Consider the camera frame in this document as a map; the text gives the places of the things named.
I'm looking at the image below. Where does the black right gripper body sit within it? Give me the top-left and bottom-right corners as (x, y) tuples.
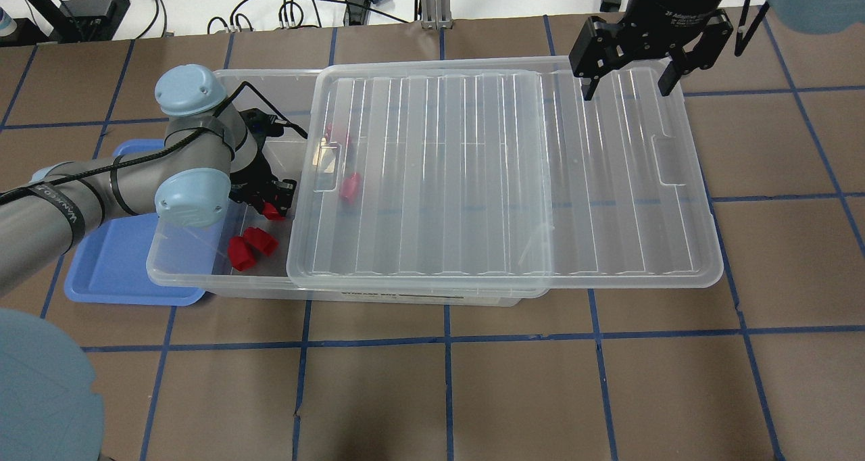
(599, 0), (723, 66)

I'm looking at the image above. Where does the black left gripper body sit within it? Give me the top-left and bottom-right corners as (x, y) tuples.
(228, 110), (299, 212)

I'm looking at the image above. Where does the clear plastic box lid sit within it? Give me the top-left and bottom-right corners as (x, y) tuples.
(285, 55), (724, 297)

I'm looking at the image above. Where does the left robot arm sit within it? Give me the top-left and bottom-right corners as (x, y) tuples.
(1, 64), (308, 294)

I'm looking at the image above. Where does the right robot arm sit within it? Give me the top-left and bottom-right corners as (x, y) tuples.
(568, 0), (863, 101)

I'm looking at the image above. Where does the clear plastic storage box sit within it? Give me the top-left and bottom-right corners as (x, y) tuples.
(146, 63), (553, 306)

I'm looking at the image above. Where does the blue plastic tray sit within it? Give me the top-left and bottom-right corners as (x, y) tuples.
(64, 140), (207, 307)

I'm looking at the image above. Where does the aluminium frame post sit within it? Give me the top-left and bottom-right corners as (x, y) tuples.
(417, 0), (453, 30)

